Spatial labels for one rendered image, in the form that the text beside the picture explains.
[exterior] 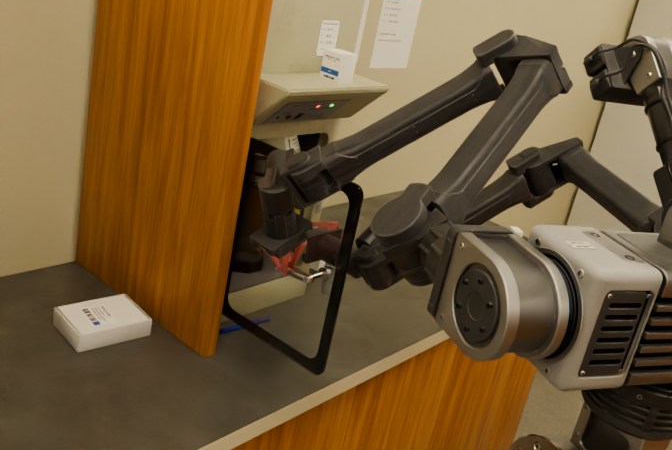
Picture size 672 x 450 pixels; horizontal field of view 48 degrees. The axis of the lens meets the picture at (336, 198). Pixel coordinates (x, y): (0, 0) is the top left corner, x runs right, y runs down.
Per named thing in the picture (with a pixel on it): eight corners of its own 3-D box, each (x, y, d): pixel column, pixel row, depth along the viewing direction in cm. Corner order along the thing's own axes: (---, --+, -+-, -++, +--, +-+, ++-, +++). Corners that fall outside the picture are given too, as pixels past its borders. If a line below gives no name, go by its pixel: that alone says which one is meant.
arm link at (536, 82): (570, 22, 111) (592, 75, 117) (497, 28, 122) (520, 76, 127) (399, 241, 94) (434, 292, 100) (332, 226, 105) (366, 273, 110)
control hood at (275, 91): (237, 122, 149) (245, 73, 146) (342, 114, 174) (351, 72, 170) (277, 141, 143) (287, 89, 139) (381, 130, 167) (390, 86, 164)
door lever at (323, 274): (291, 266, 147) (292, 254, 146) (328, 282, 141) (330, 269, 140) (272, 273, 143) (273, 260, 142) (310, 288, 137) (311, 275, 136)
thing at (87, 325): (52, 323, 155) (53, 306, 153) (123, 308, 166) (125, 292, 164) (77, 353, 147) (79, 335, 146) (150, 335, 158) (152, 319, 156)
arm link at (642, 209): (569, 122, 154) (582, 161, 159) (511, 154, 154) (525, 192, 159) (718, 225, 115) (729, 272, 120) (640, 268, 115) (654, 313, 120)
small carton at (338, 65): (319, 76, 157) (324, 48, 155) (334, 76, 161) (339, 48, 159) (336, 83, 155) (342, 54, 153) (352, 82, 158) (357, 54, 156)
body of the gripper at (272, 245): (249, 243, 136) (243, 211, 132) (290, 216, 142) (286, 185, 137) (273, 259, 132) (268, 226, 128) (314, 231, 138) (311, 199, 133)
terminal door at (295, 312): (218, 309, 163) (247, 134, 150) (323, 378, 147) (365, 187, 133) (215, 310, 163) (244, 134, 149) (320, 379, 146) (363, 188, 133)
